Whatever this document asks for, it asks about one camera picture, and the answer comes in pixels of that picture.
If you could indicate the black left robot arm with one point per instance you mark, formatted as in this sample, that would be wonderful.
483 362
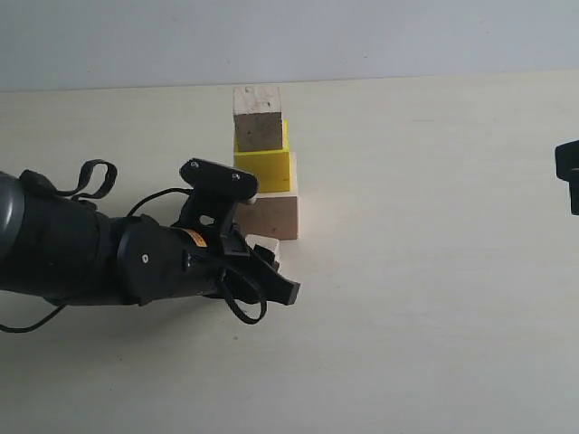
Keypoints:
58 246

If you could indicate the medium striped wooden cube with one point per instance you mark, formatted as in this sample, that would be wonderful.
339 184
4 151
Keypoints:
257 117

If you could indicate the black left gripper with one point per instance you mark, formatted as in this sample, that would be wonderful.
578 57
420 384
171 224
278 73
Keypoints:
154 262

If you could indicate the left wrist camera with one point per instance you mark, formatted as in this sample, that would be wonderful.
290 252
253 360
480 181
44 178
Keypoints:
216 191

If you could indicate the large light wooden cube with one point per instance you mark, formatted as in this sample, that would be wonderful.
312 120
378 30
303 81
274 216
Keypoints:
274 215

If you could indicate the yellow cube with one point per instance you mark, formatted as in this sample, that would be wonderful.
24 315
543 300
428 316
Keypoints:
274 169

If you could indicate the small light wooden cube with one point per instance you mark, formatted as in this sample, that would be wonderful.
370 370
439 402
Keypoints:
271 243

